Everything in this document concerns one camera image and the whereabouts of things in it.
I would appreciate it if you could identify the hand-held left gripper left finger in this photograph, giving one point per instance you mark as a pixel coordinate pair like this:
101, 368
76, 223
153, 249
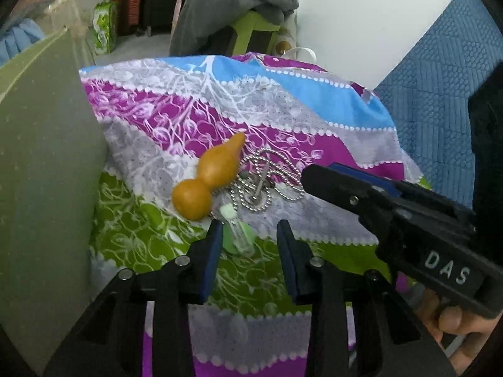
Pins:
208, 259

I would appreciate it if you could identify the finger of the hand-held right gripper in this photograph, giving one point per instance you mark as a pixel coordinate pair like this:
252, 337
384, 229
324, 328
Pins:
353, 172
338, 190

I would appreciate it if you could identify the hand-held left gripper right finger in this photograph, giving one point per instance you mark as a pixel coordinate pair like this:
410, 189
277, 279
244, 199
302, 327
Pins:
289, 263

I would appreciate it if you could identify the brown wooden gourd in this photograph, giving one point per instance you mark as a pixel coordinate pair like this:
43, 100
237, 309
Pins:
212, 169

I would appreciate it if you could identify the person's right hand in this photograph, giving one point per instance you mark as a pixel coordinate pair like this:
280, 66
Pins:
452, 322

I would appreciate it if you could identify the striped floral cloth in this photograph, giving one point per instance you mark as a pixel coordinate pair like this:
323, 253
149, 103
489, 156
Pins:
275, 106

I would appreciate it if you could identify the blue quilted cushion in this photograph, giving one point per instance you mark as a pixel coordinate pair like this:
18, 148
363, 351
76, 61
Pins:
432, 86

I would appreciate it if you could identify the floral board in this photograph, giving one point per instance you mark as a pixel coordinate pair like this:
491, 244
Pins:
287, 37

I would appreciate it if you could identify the green plastic stool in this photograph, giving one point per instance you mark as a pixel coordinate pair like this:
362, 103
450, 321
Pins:
251, 23

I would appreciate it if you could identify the grey clothes pile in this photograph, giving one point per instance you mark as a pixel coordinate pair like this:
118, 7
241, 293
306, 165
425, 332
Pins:
220, 0

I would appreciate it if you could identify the green printed bag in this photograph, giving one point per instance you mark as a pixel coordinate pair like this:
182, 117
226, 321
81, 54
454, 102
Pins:
104, 27

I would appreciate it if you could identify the red and black suitcase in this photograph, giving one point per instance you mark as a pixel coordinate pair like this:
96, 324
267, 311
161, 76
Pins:
129, 8

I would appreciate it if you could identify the light blue blanket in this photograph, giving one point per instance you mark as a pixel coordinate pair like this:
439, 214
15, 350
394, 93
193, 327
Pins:
19, 39

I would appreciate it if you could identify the clear plastic bag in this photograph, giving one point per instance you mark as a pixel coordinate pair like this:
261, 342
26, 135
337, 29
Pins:
59, 8

